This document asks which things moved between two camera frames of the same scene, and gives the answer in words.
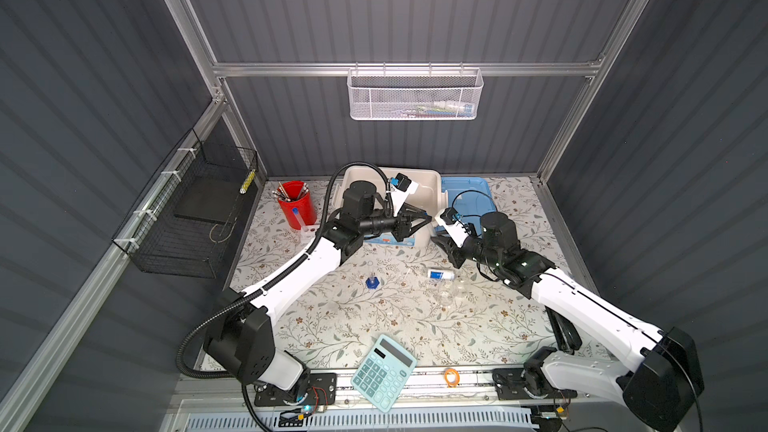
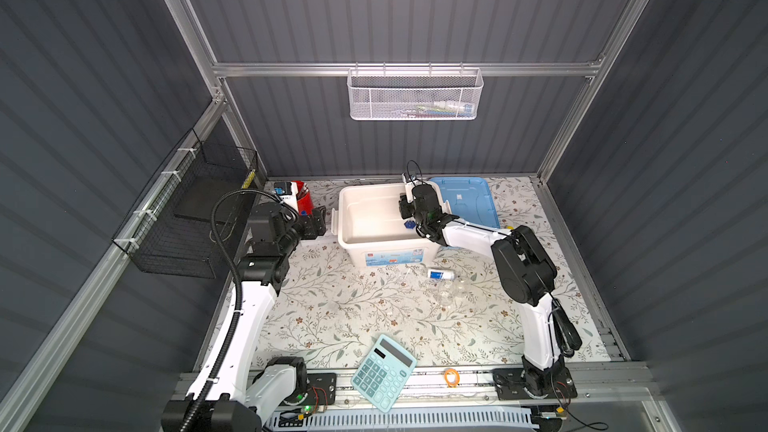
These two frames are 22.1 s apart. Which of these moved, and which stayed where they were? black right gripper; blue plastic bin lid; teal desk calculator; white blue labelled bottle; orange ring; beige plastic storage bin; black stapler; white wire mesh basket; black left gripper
Moved: beige plastic storage bin; black left gripper; black right gripper
Stayed: white blue labelled bottle; white wire mesh basket; teal desk calculator; blue plastic bin lid; orange ring; black stapler
